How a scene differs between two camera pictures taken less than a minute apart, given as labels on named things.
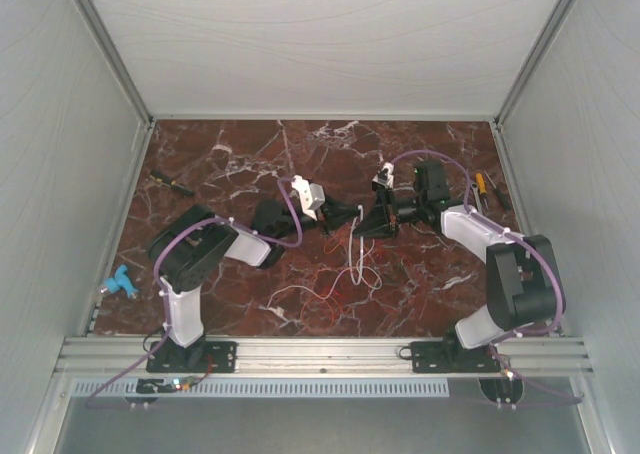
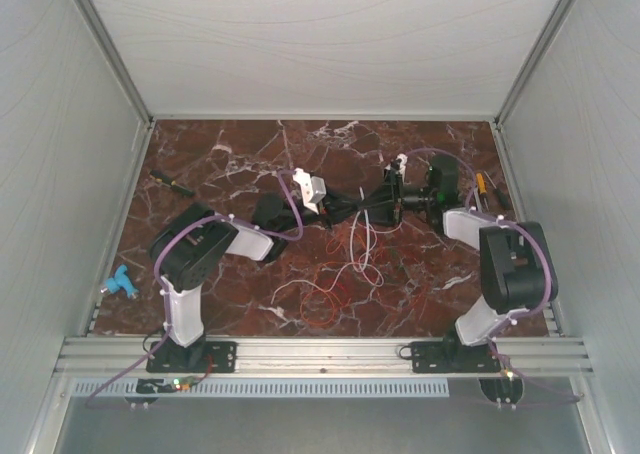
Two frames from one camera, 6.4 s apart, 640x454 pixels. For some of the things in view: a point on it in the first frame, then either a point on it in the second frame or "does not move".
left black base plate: [203, 357] does not move
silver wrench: [474, 185] does not move
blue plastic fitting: [121, 280] does not move
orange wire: [314, 276] to [332, 252]
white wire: [350, 255] to [345, 267]
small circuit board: [181, 384] does not move
